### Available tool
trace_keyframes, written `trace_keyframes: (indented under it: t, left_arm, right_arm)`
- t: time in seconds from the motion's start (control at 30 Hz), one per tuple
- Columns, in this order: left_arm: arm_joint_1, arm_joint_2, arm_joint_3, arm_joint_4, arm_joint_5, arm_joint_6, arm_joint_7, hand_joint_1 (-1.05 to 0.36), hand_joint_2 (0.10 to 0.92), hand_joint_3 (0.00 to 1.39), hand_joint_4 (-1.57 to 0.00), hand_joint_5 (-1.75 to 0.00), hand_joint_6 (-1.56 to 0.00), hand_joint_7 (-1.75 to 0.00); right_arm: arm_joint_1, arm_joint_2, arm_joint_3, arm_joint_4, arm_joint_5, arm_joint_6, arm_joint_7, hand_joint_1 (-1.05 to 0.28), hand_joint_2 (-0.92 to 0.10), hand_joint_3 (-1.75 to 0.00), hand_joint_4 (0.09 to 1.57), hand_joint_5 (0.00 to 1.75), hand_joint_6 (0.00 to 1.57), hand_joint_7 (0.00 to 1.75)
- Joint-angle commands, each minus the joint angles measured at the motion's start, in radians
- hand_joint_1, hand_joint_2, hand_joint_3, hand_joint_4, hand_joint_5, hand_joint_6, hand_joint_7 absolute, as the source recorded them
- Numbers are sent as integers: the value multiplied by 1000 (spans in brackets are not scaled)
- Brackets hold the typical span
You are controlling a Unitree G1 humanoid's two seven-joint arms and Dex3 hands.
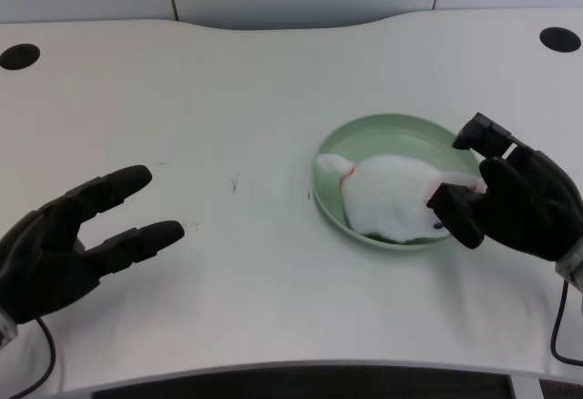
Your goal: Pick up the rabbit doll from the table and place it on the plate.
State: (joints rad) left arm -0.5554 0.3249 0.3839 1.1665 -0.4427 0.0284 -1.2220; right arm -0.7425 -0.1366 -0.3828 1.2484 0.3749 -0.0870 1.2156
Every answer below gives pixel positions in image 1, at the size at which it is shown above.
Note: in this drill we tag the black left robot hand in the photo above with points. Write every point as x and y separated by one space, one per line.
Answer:
59 244

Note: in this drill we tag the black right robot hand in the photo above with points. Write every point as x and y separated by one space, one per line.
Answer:
514 203

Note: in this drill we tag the white plush rabbit doll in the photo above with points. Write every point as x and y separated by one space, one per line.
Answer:
387 194

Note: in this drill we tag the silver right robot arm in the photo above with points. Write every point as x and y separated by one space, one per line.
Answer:
571 271

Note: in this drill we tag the green round plate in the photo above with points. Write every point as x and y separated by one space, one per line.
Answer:
364 139

